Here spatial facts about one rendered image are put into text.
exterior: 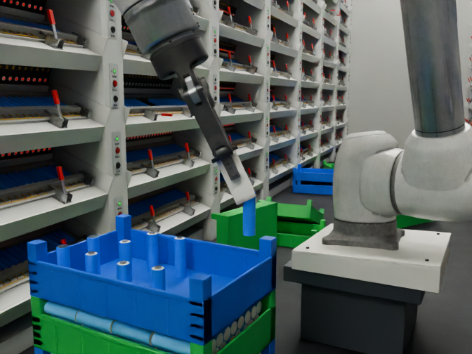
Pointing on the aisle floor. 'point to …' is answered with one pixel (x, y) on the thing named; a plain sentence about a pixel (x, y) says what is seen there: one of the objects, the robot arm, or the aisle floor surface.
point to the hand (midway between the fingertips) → (236, 177)
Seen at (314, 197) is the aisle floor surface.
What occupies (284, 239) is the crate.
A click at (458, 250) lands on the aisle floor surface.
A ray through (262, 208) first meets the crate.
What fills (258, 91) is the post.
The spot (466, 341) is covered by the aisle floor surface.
